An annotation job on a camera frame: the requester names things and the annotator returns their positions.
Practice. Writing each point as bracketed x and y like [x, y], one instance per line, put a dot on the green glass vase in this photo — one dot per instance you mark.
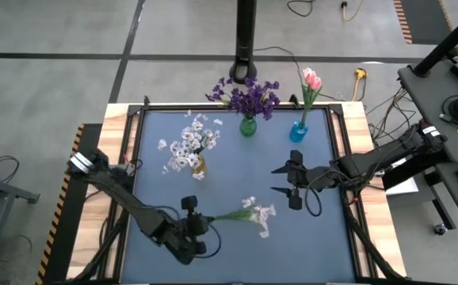
[248, 128]

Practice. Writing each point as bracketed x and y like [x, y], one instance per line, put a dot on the blue table mat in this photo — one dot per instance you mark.
[253, 257]

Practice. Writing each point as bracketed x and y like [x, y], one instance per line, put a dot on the dark hazard-striped floor mat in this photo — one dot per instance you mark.
[423, 20]

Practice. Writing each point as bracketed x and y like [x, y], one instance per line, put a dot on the blue glass vase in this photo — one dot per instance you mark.
[298, 134]

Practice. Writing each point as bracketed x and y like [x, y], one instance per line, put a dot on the red box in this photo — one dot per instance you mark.
[414, 136]

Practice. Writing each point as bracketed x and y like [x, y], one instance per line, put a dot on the grey side desk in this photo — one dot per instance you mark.
[423, 91]

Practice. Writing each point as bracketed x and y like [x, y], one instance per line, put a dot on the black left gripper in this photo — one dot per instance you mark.
[195, 227]

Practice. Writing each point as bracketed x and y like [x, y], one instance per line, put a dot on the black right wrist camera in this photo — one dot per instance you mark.
[295, 202]

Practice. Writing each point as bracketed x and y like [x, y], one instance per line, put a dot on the black upright camera pole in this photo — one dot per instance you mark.
[246, 31]

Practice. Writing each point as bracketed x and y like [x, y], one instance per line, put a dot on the black caster wheel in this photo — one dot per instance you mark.
[440, 229]

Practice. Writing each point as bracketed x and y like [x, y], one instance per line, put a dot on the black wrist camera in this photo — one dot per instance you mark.
[295, 202]
[189, 203]

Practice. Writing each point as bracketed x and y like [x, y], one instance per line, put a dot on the white paper sheet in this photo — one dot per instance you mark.
[405, 188]

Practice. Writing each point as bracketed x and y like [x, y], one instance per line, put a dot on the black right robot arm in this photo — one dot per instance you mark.
[387, 152]

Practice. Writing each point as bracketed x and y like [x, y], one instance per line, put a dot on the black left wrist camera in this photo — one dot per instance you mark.
[189, 203]

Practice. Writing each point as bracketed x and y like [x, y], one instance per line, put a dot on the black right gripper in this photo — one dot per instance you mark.
[308, 178]

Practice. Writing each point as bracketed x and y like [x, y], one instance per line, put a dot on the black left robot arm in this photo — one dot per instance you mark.
[114, 186]

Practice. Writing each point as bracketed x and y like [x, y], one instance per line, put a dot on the grey metal side table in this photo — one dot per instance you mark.
[7, 189]

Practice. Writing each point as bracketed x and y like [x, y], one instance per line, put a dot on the pale pink artificial tulip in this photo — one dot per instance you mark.
[307, 72]

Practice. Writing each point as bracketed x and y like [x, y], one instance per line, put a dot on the black metal table frame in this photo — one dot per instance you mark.
[173, 107]

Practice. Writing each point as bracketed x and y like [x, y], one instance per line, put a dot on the black slanted stand pole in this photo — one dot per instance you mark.
[447, 43]

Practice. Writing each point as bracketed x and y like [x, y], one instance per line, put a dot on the black hazard-striped base plate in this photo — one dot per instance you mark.
[70, 237]

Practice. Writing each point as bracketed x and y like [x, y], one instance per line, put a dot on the amber glass vase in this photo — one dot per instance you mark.
[200, 166]

